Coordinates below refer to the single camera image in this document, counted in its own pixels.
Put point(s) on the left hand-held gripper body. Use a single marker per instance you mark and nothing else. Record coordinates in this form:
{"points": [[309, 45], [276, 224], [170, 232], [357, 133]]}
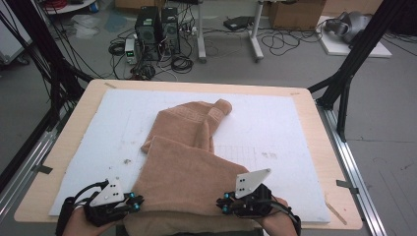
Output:
{"points": [[105, 209]]}

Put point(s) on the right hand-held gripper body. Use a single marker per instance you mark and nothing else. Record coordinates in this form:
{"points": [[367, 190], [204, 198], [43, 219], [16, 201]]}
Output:
{"points": [[254, 203]]}

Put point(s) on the brown towel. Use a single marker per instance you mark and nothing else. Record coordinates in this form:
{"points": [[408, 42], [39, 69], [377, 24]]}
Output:
{"points": [[183, 177]]}

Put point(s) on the person's left hand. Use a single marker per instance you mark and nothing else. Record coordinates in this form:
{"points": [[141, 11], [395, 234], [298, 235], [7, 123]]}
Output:
{"points": [[82, 227]]}

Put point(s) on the person's right hand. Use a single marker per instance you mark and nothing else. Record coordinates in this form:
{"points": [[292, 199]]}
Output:
{"points": [[280, 224]]}

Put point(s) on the white foam mat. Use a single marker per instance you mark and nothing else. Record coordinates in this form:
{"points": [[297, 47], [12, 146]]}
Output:
{"points": [[278, 131]]}

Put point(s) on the thin wooden stick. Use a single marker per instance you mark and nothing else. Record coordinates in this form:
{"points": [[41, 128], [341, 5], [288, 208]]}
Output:
{"points": [[336, 213]]}

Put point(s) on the white power supply unit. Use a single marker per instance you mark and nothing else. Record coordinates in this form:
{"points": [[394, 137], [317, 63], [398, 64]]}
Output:
{"points": [[130, 50]]}

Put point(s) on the white desk legs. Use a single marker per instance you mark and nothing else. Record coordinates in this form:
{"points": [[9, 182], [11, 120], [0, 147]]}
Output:
{"points": [[200, 32]]}

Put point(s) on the large black computer tower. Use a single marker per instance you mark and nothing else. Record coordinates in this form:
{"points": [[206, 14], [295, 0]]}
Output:
{"points": [[147, 29]]}

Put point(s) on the small black computer tower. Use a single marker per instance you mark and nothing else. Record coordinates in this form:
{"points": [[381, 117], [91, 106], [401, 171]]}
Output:
{"points": [[170, 29]]}

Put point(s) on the black flat device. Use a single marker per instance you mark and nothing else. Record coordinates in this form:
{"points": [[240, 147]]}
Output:
{"points": [[237, 23]]}

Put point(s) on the white floor board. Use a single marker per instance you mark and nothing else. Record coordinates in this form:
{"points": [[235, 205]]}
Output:
{"points": [[337, 49]]}

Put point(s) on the clear plastic bag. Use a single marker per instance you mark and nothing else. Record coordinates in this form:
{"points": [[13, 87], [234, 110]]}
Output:
{"points": [[85, 26]]}

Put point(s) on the large cardboard box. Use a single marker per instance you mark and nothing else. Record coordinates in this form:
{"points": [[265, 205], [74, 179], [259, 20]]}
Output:
{"points": [[295, 14]]}

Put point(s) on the white round table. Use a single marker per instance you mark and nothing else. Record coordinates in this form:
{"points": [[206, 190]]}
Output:
{"points": [[72, 7]]}

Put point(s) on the grey rounded machine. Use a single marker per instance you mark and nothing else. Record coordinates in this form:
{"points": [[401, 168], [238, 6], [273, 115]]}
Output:
{"points": [[350, 24]]}

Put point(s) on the aluminium rail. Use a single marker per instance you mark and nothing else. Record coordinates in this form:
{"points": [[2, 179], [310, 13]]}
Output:
{"points": [[354, 170], [29, 160]]}

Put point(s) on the grey metal bracket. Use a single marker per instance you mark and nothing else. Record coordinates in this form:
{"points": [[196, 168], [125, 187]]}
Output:
{"points": [[347, 186]]}

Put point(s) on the black frame strut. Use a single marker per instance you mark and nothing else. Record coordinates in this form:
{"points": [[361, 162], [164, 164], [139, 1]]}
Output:
{"points": [[357, 52]]}

